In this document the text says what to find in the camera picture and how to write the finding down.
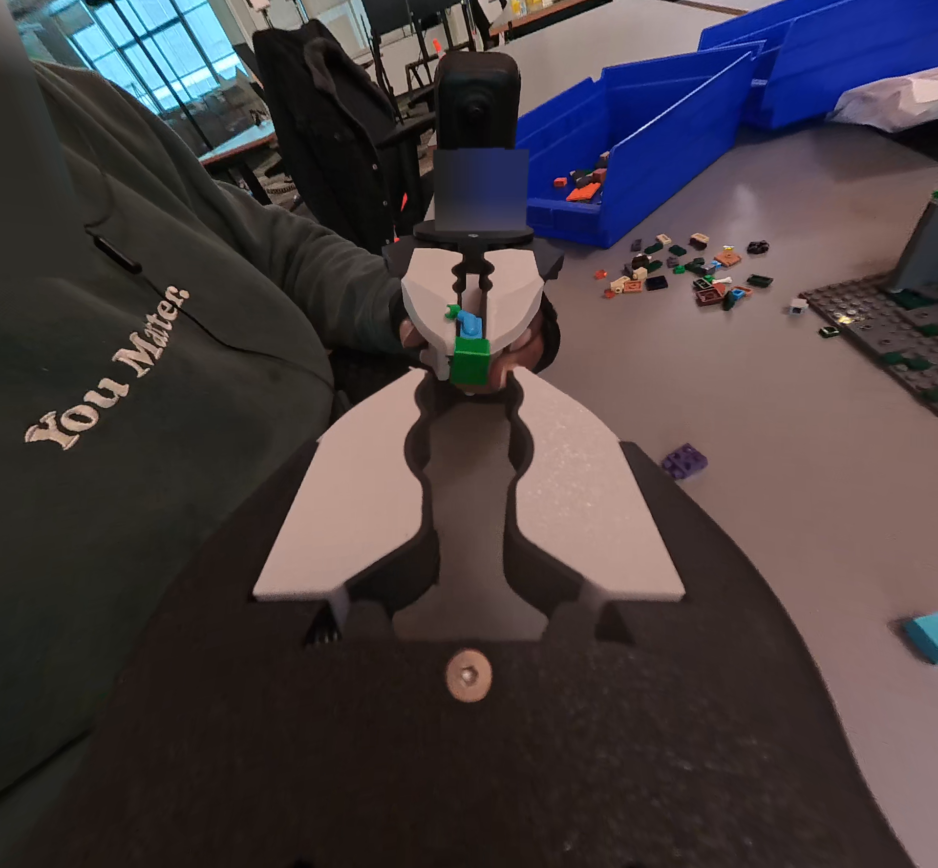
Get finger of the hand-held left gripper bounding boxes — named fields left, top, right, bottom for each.
left=402, top=247, right=470, bottom=380
left=476, top=249, right=545, bottom=356

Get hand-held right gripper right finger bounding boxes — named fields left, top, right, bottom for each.
left=504, top=367, right=687, bottom=645

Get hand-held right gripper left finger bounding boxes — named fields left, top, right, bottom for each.
left=253, top=367, right=441, bottom=638

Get green toy figure head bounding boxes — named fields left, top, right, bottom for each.
left=448, top=337, right=492, bottom=387

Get purple toy figure legs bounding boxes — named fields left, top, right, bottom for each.
left=661, top=443, right=709, bottom=481

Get cyan toy helmet brick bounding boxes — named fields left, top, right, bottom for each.
left=903, top=612, right=938, bottom=665

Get grey desk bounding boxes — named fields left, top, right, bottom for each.
left=322, top=0, right=938, bottom=868

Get person's left hand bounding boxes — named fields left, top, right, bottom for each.
left=398, top=300, right=549, bottom=402

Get heap of mixed toy plates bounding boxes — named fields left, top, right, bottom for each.
left=551, top=150, right=613, bottom=204

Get wooden side table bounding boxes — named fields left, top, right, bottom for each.
left=490, top=0, right=635, bottom=41

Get scattered small toy bricks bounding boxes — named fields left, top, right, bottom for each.
left=601, top=232, right=774, bottom=312

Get person's green hoodie torso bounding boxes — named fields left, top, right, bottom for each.
left=0, top=0, right=345, bottom=796

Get grey toy baseplate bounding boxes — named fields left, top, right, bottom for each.
left=802, top=275, right=938, bottom=415

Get white paper bag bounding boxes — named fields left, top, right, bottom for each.
left=831, top=69, right=938, bottom=132

